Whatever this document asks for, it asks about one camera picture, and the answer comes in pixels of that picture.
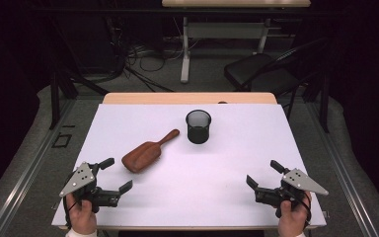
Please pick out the black horizontal frame bar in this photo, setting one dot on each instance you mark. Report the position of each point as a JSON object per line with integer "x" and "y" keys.
{"x": 112, "y": 12}

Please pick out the wooden hairbrush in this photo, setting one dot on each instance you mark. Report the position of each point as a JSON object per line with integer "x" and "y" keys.
{"x": 141, "y": 156}

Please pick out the metal floor rail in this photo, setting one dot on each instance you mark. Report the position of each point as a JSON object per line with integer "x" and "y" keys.
{"x": 345, "y": 177}
{"x": 29, "y": 171}

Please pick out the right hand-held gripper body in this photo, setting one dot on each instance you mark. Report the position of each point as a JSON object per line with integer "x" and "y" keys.
{"x": 301, "y": 181}

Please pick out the person's right hand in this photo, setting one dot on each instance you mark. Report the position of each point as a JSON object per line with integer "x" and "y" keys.
{"x": 291, "y": 220}

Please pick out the black folding chair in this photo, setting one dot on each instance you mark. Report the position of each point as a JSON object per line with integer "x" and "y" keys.
{"x": 253, "y": 70}

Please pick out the light wooden table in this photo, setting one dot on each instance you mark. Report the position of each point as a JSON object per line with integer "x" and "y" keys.
{"x": 177, "y": 98}

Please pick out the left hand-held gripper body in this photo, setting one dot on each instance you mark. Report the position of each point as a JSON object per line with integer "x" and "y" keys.
{"x": 79, "y": 179}

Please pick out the person's left hand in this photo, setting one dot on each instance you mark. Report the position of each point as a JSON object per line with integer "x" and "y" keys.
{"x": 82, "y": 219}

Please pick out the white-legged desk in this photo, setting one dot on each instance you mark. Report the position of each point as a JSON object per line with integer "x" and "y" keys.
{"x": 230, "y": 30}

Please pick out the black metal stand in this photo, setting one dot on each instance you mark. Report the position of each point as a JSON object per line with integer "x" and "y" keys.
{"x": 55, "y": 98}

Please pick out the black mesh cup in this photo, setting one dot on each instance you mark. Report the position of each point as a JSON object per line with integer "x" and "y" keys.
{"x": 198, "y": 135}

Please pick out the black metal post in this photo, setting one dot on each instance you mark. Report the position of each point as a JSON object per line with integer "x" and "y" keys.
{"x": 324, "y": 105}

